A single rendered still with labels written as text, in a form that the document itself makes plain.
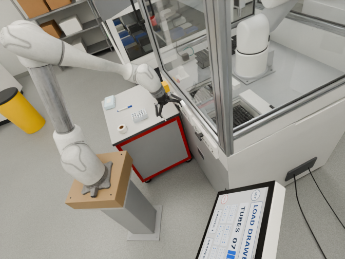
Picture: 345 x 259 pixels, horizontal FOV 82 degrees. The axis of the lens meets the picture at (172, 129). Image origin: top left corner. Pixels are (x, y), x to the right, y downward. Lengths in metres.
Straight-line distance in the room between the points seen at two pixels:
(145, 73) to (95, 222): 1.62
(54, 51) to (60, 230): 1.91
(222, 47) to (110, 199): 0.94
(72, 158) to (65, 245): 1.39
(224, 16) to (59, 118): 0.93
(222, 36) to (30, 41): 0.66
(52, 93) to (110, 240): 1.44
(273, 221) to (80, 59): 0.92
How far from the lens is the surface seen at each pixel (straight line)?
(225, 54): 0.67
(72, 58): 0.96
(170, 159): 1.97
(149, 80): 1.14
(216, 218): 0.86
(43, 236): 2.60
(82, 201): 1.31
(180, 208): 1.99
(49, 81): 1.13
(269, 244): 0.66
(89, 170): 1.16
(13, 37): 0.93
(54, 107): 1.18
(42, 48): 0.92
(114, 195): 1.20
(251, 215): 0.72
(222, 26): 0.63
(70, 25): 4.97
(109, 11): 1.89
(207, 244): 0.85
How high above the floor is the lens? 1.83
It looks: 46 degrees down
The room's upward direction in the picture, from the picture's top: 20 degrees counter-clockwise
